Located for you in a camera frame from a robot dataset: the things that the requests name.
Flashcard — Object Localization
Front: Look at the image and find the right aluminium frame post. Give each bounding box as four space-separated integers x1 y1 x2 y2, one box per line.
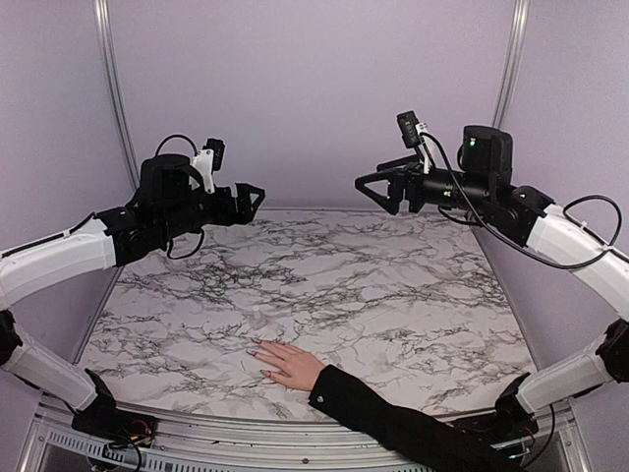
491 0 531 128

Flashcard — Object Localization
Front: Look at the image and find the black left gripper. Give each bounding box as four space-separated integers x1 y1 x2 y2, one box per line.
157 182 264 242

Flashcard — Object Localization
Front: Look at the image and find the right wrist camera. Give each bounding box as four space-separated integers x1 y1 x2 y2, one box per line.
396 110 435 174

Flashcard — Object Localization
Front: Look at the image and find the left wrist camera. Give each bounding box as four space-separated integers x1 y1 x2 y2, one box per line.
190 138 225 194

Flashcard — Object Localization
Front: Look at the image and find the left aluminium frame post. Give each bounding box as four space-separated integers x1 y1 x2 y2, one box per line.
93 0 140 191

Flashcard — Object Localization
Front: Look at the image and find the aluminium frame post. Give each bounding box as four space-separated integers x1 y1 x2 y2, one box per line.
491 0 531 128
93 0 140 191

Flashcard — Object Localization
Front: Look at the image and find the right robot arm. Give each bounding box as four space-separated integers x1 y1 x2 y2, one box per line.
355 114 628 441

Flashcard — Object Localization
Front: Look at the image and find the person's bare hand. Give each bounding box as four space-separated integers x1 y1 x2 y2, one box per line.
247 341 325 392

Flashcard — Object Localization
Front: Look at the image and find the front aluminium rail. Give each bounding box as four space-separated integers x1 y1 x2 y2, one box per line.
19 400 581 472

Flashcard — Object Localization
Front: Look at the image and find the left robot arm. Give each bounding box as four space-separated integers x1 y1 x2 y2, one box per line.
1 148 265 438

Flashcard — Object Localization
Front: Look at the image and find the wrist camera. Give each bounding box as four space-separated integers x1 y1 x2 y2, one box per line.
190 138 225 194
396 110 435 174

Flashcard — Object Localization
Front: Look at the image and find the black sleeved forearm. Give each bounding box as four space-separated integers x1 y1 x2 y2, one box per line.
309 365 523 472

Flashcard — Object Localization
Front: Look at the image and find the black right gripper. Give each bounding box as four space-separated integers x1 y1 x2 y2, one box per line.
357 153 493 214

